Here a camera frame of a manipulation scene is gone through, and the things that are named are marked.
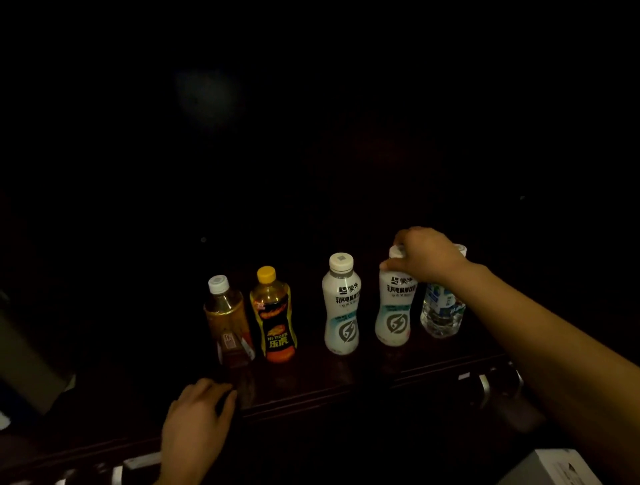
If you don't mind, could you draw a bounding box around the person's right hand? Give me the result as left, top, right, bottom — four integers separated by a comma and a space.
379, 227, 473, 285

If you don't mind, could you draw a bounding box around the person's left hand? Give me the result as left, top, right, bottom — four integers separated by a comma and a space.
154, 378, 238, 485

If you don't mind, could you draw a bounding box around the white milk drink bottle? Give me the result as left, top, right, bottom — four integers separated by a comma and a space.
375, 245, 418, 347
321, 252, 362, 356

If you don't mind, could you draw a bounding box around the person's right forearm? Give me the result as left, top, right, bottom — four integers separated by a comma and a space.
452, 262, 640, 485

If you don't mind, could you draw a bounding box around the clear water bottle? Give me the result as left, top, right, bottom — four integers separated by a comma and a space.
420, 244, 468, 339

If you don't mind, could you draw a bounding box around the brown tea bottle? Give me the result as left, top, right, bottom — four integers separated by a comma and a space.
203, 275, 256, 369

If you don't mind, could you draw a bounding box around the dark wooden cabinet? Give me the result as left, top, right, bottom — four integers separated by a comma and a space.
0, 240, 576, 485

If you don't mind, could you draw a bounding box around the yellow cap energy drink bottle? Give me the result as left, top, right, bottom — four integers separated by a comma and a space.
249, 266, 298, 364

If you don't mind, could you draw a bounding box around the white box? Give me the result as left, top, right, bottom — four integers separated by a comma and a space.
496, 448, 603, 485

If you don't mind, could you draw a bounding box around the silver drawer handle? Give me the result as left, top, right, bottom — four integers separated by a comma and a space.
457, 367, 525, 406
55, 451, 163, 485

